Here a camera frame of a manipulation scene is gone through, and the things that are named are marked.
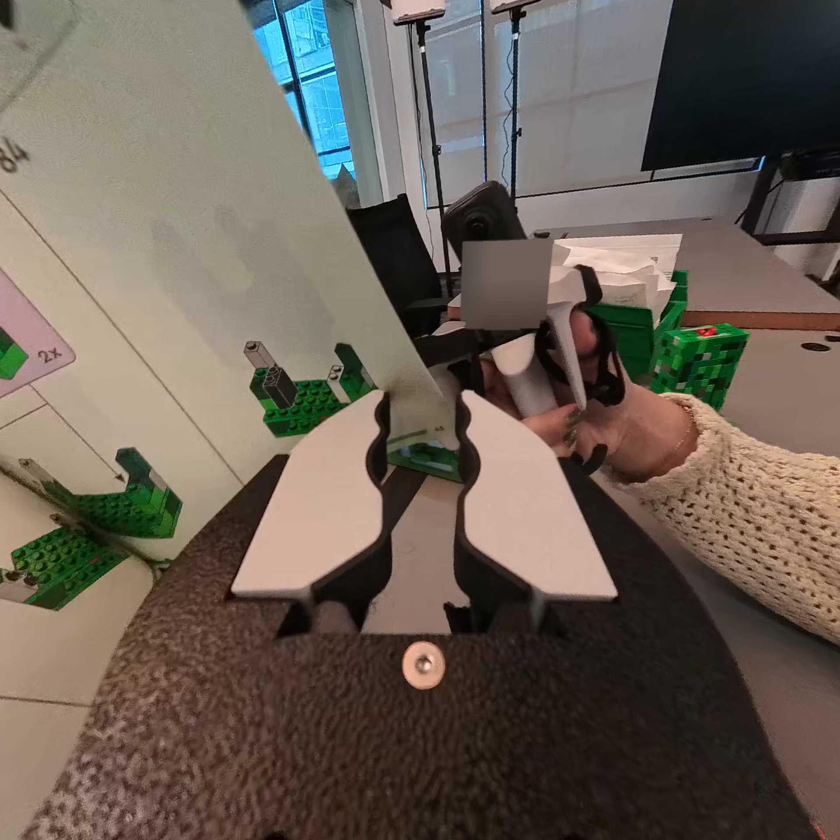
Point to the black office chair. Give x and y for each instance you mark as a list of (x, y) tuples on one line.
[(394, 256)]

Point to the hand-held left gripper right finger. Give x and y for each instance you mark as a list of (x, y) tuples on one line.
[(525, 512)]

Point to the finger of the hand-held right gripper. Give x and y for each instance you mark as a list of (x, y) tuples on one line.
[(453, 328)]

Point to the white paper bags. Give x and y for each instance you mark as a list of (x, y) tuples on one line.
[(623, 262)]

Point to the black light stand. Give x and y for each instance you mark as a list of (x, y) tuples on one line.
[(514, 98), (430, 131)]

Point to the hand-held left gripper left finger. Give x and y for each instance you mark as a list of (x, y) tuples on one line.
[(321, 505)]

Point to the window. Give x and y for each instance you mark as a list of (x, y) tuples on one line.
[(315, 85)]

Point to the person's right forearm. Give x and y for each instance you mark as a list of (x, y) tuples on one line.
[(754, 512)]

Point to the lego instruction booklet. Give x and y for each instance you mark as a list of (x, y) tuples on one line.
[(164, 229)]

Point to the black screen stand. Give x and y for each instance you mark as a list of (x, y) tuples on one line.
[(794, 197)]

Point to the green plastic box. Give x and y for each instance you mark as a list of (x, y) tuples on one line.
[(630, 334)]

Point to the green pixelated lego build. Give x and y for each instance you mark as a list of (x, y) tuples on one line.
[(699, 367)]

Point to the person's right hand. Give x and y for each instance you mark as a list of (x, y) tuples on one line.
[(636, 426)]

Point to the black table grommet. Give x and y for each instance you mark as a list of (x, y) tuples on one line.
[(816, 347)]

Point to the large black screen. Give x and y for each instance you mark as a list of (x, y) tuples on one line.
[(741, 72)]

